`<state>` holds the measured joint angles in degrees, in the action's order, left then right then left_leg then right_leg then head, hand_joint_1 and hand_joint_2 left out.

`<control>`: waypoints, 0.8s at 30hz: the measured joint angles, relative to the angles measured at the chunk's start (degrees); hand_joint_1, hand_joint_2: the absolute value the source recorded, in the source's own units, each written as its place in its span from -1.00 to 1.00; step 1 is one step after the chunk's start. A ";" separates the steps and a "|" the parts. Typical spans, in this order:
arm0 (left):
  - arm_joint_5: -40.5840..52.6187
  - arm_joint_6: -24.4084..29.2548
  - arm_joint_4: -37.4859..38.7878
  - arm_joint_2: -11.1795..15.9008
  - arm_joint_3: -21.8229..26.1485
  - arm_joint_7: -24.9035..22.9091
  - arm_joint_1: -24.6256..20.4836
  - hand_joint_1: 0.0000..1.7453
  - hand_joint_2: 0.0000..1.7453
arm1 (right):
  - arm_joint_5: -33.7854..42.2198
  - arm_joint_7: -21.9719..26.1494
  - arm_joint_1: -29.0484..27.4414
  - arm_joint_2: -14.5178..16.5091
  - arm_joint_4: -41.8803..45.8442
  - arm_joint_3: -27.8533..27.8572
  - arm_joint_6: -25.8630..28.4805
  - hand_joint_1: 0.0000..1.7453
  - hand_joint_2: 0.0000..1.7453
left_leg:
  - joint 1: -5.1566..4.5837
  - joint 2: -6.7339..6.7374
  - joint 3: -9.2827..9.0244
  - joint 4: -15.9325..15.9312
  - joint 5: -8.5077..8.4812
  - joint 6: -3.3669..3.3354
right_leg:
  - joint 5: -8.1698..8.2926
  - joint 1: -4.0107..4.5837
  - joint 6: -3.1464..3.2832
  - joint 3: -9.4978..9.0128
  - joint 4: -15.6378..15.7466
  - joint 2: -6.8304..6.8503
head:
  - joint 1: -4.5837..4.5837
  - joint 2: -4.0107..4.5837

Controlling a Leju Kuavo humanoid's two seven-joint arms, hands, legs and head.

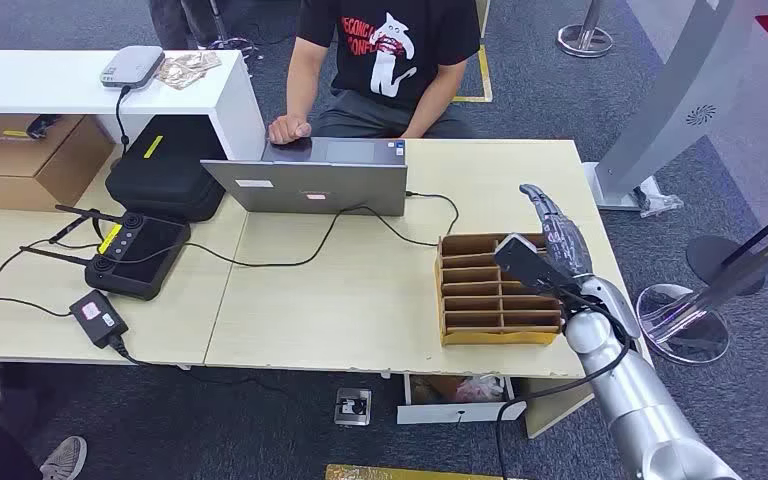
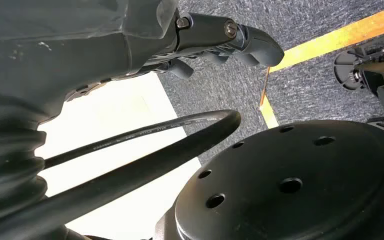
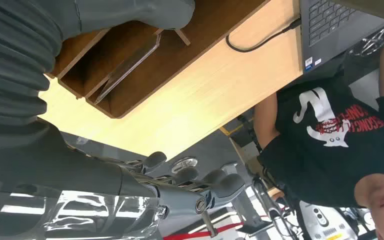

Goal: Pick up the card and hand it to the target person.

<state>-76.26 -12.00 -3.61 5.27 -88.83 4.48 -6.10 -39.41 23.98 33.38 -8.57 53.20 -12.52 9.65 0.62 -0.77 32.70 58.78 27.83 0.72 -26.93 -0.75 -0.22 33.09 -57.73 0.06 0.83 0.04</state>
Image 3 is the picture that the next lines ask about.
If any black laptop power cable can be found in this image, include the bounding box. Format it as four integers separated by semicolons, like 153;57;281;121
225;17;303;54

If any red barrier belt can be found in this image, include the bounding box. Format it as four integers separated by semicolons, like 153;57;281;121
163;221;244;240

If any black metal frame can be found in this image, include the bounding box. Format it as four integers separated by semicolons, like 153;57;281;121
251;175;300;240

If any white machine with buttons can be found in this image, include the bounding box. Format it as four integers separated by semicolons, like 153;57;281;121
297;200;359;240

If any grey laptop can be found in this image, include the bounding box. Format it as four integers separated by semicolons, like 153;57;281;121
299;0;384;74

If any chrome stanchion with round base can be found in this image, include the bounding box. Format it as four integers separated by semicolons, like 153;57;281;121
171;156;200;175

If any grey stanchion post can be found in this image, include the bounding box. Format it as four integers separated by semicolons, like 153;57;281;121
199;209;219;239

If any wooden card organizer box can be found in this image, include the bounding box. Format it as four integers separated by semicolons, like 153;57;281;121
47;0;271;119

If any person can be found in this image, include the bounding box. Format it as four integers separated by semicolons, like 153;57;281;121
253;23;384;240

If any grey metal stand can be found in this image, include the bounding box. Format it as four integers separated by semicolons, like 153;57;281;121
221;162;274;238

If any chrome chair base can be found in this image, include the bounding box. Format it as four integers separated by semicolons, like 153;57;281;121
349;22;384;58

